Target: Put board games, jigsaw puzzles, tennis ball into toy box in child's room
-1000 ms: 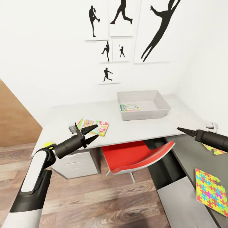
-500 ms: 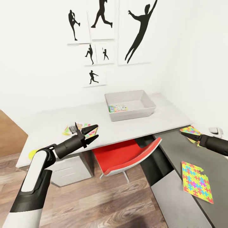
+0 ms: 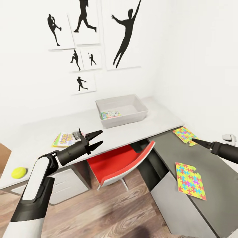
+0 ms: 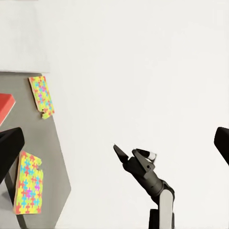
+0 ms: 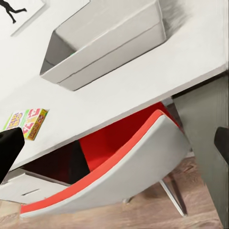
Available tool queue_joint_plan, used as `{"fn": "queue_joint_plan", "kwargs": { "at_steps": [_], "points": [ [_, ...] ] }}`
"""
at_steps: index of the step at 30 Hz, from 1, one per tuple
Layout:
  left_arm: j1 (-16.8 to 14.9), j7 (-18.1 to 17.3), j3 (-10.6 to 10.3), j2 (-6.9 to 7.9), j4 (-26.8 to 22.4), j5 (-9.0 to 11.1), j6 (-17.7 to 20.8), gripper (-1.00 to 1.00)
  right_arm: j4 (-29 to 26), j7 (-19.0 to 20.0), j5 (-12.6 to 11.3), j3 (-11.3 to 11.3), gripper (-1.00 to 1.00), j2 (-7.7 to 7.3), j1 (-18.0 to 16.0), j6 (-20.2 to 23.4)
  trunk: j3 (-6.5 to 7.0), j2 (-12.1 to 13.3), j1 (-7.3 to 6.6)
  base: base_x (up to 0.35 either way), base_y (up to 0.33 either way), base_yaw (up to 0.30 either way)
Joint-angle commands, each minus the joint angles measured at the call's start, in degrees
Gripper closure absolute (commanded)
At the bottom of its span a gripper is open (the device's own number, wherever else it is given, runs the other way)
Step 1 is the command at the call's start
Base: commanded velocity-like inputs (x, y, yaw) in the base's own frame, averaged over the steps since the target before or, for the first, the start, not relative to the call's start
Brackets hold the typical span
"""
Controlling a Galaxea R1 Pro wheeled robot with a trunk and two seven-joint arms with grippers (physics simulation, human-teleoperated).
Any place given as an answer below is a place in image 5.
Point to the painting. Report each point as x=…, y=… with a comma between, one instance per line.
x=14, y=13

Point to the desk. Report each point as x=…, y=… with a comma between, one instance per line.
x=192, y=66

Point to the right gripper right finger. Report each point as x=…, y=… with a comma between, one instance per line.
x=221, y=141

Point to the board game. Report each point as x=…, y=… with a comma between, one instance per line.
x=29, y=121

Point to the swivel chair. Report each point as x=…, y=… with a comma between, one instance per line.
x=125, y=158

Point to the toy box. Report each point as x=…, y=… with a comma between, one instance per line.
x=100, y=37

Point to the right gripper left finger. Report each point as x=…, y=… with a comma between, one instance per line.
x=11, y=143

